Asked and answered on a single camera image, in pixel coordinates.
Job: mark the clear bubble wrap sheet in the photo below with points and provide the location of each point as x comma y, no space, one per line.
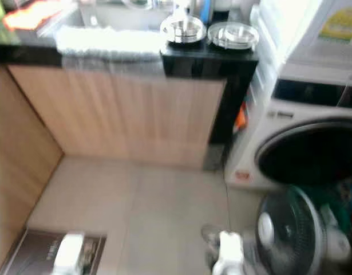
110,43

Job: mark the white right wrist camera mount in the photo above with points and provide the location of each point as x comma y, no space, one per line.
227,255

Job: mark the white ribbed appliance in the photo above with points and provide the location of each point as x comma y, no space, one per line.
301,34

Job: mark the small steel bowl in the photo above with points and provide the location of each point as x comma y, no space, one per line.
240,34

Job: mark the orange cleaning cloth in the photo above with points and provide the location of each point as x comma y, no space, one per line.
30,16

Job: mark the wooden sink cabinet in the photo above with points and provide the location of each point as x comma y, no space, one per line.
118,117

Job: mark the steel plate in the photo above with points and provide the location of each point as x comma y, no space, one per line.
217,40

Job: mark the small orange object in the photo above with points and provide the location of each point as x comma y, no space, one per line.
241,117

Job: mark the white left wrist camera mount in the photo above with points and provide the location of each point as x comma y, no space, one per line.
68,252

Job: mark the wide steel basin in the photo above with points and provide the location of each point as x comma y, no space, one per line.
183,39

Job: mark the dark brown box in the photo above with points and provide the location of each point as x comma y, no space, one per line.
38,252

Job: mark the white washing machine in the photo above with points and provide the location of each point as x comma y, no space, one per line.
250,143

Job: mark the stainless steel sink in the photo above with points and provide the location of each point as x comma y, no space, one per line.
118,17

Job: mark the green plastic basin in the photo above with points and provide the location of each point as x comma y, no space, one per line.
333,200

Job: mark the wooden side cabinet panel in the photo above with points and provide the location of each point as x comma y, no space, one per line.
21,172

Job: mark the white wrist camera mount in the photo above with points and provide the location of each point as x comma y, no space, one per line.
68,252
227,255

